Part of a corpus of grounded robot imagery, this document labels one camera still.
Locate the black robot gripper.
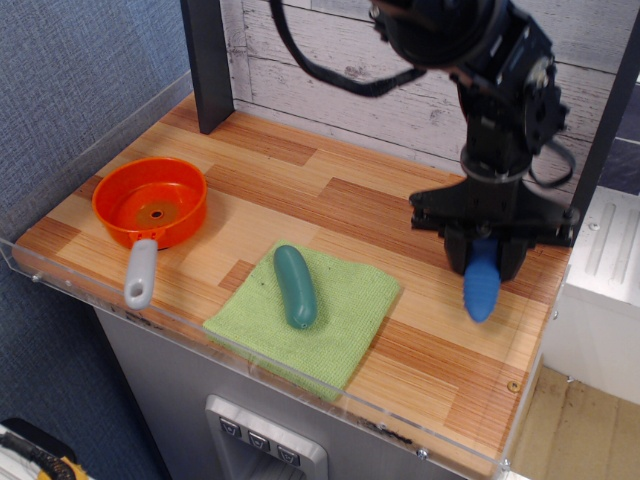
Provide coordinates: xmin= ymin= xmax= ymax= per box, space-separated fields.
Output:
xmin=409 ymin=149 xmax=580 ymax=282

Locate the blue handled metal fork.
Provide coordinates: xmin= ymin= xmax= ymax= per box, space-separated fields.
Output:
xmin=463 ymin=239 xmax=501 ymax=323

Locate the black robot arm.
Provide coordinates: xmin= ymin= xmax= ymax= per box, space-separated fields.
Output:
xmin=371 ymin=1 xmax=578 ymax=281

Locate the yellow object at corner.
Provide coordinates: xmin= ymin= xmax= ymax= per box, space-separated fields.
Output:
xmin=36 ymin=457 xmax=91 ymax=480

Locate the green toy cucumber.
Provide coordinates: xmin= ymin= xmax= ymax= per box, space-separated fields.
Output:
xmin=273 ymin=245 xmax=318 ymax=329

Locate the green cloth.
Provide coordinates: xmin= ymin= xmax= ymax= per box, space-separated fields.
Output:
xmin=203 ymin=241 xmax=401 ymax=402

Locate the silver control panel with buttons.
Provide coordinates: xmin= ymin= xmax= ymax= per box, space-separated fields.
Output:
xmin=205 ymin=394 xmax=329 ymax=479

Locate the black vertical post right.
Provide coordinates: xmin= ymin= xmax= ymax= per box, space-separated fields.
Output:
xmin=571 ymin=17 xmax=639 ymax=232

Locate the orange toy pan grey handle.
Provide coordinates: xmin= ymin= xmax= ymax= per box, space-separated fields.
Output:
xmin=92 ymin=157 xmax=208 ymax=310

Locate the clear acrylic guard rail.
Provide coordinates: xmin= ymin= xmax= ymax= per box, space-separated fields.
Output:
xmin=1 ymin=63 xmax=569 ymax=479

